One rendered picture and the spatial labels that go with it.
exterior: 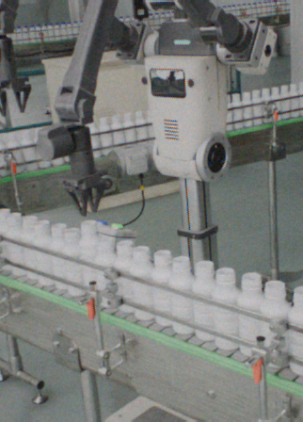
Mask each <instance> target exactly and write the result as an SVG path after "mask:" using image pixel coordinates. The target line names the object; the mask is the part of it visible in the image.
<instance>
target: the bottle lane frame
mask: <svg viewBox="0 0 303 422"><path fill-rule="evenodd" d="M2 287H5V288H7V289H8V296H9V300H6V301H4V302H2V303H0V317H1V316H2V315H4V314H5V313H7V312H8V311H7V307H5V302H7V303H10V307H11V314H9V315H8V316H5V318H3V319H1V320H0V331H1V332H3V333H6V334H9V335H12V336H14V337H16V338H18V339H20V340H23V341H25V342H26V343H28V344H30V345H34V346H36V347H38V348H40V349H41V350H44V351H46V352H48V353H50V354H52V355H54V350H53V344H52V336H53V334H54V333H59V334H61V335H63V336H66V337H68V338H70V339H72V340H73V341H74V343H75V344H76V346H77V347H78V354H79V360H80V366H81V367H82V368H84V369H86V370H89V371H91V372H93V373H95V374H98V375H100V374H99V372H98V371H99V367H100V361H99V359H98V358H97V357H96V352H97V350H98V346H97V339H96V332H95V324H94V318H93V319H90V318H89V316H88V307H87V306H86V305H83V306H78V305H77V302H74V301H72V300H67V299H64V298H62V295H60V297H59V295H56V294H54V293H53V291H51V292H48V291H45V290H43V288H37V287H35V286H34V285H30V284H25V283H24V282H23V283H22V282H19V281H17V280H16V279H15V280H13V279H11V278H9V277H8V276H4V275H0V300H2V299H3V298H4V295H3V289H2ZM100 313H101V321H102V328H103V336H104V348H105V349H112V348H114V347H115V346H117V345H118V344H119V339H118V332H120V333H123V337H124V345H121V346H120V347H119V348H118V349H116V350H113V351H111V352H110V358H109V365H110V367H111V366H113V365H116V364H118V363H119V362H120V349H125V353H126V362H124V363H123V364H122V365H120V366H118V367H117V368H114V369H112V374H111V376H110V377H109V378H108V379H109V380H110V381H113V382H114V383H115V384H119V385H121V386H123V387H125V388H127V389H130V390H132V391H134V392H136V393H138V394H140V395H142V396H144V397H146V398H151V399H153V400H155V401H157V402H159V403H161V404H164V405H166V406H168V407H169V408H171V410H174V411H176V412H179V413H181V414H185V415H187V416H189V417H191V418H193V419H196V420H198V421H199V422H258V421H259V419H260V408H259V386H258V383H255V381H254V378H253V368H252V367H251V368H246V367H245V363H246V362H245V363H239V362H236V361H234V360H232V359H231V355H230V356H228V357H226V356H223V355H221V354H218V353H216V350H215V351H210V350H207V349H203V348H202V347H201V346H202V345H201V346H199V347H197V346H194V345H192V344H189V343H188V341H189V340H188V341H185V342H184V341H182V340H179V339H175V338H174V336H175V335H174V336H172V337H170V336H167V335H164V334H162V331H160V332H158V331H155V330H153V329H150V326H149V327H144V326H141V325H138V324H137V322H135V323H134V322H131V321H128V320H126V318H120V317H117V316H115V314H114V315H109V314H107V313H104V312H103V310H102V311H100ZM100 376H102V375H100ZM296 380H297V379H296ZM296 380H293V381H287V380H286V379H284V378H282V377H280V376H279V373H277V374H272V373H269V372H266V383H268V408H269V417H270V418H272V419H273V418H274V417H276V416H277V415H278V414H279V413H280V412H281V411H283V410H282V409H281V395H284V396H286V397H288V398H290V407H291V411H290V412H286V413H285V414H284V415H285V416H287V417H291V422H303V385H301V384H298V383H296Z"/></svg>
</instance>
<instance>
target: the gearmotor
mask: <svg viewBox="0 0 303 422"><path fill-rule="evenodd" d="M154 144H155V143H147V144H141V145H136V146H135V145H133V146H128V147H123V148H120V149H117V150H112V151H111V152H108V154H107V157H106V158H104V159H99V160H95V168H98V169H103V170H108V176H106V175H105V176H103V177H100V178H101V179H105V181H106V187H105V189H104V193H103V195H102V197H101V198H103V197H107V196H112V195H117V194H120V183H119V179H121V178H126V177H130V176H135V175H138V178H140V188H142V194H143V208H142V211H140V213H139V214H138V216H137V217H136V218H135V219H133V220H131V221H129V222H127V223H125V224H122V226H125V225H128V224H130V223H132V222H133V221H135V220H136V219H138V218H139V216H140V215H142V213H143V211H144V209H145V194H144V185H143V178H144V173H148V172H153V171H157V170H158V169H157V168H156V166H155V162H154V158H153V148H154ZM96 193H97V189H96V188H93V189H92V197H93V201H94V199H95V198H96Z"/></svg>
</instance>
